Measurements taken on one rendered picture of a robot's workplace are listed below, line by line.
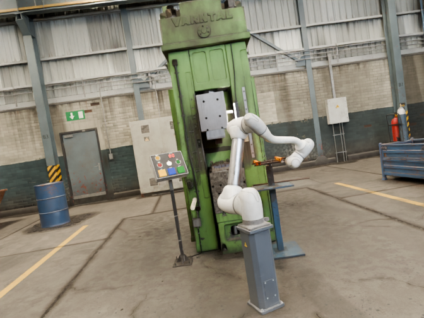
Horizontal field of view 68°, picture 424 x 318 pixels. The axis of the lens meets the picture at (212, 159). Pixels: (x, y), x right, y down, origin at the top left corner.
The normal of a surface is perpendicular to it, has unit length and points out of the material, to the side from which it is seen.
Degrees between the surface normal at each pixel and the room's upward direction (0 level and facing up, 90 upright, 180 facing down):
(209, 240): 90
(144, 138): 90
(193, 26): 90
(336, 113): 90
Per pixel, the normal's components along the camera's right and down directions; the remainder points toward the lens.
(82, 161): 0.08, 0.04
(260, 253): 0.42, -0.01
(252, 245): -0.34, 0.11
